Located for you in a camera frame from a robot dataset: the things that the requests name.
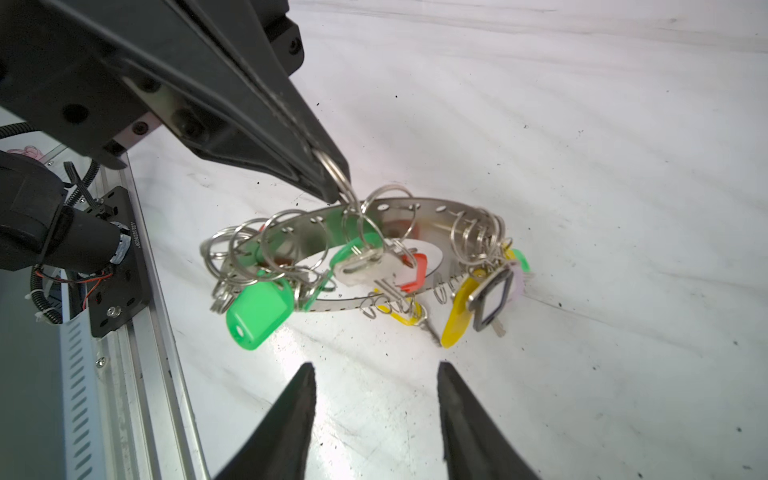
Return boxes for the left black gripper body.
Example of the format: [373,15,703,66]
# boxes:
[0,0,305,170]

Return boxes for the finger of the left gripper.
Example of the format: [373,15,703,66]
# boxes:
[53,1,349,203]

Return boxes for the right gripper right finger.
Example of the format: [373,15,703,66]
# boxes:
[437,361,538,480]

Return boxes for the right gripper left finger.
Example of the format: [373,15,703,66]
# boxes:
[217,362,317,480]

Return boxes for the round metal key organizer disc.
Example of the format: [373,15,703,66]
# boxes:
[200,185,532,315]

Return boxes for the green key tag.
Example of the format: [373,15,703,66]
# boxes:
[226,279,295,351]

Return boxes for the yellow key tag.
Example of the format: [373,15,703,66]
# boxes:
[440,268,487,348]

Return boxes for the red key tag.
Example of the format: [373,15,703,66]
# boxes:
[398,253,428,293]

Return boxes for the black frame key tag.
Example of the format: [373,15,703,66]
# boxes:
[467,263,516,332]

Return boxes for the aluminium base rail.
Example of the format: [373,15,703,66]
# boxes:
[59,168,210,479]

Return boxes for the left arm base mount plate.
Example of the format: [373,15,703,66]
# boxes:
[87,186,152,338]

